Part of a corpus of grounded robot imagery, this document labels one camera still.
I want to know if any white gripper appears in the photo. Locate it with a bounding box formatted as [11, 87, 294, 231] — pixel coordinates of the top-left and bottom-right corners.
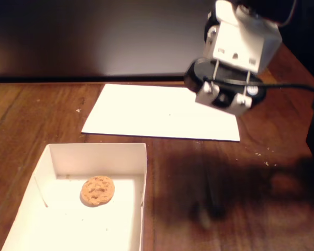
[203, 0, 283, 74]

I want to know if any black round wrist camera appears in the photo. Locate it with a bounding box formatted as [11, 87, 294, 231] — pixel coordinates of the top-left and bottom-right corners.
[183, 59, 266, 117]

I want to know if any white cardboard box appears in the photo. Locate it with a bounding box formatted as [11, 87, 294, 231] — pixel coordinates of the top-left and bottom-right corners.
[1, 143, 148, 251]

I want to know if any white paper sheet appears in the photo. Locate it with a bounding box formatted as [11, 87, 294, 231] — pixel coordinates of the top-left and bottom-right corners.
[81, 83, 241, 142]

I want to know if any round mini cookie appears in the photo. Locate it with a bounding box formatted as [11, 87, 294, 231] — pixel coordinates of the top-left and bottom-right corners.
[80, 175, 115, 207]

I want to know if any large dark panel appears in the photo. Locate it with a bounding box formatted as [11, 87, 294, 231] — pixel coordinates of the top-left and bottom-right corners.
[0, 0, 217, 82]

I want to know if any black camera cable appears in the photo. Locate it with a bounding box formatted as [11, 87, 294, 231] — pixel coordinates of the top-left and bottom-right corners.
[203, 76, 314, 92]

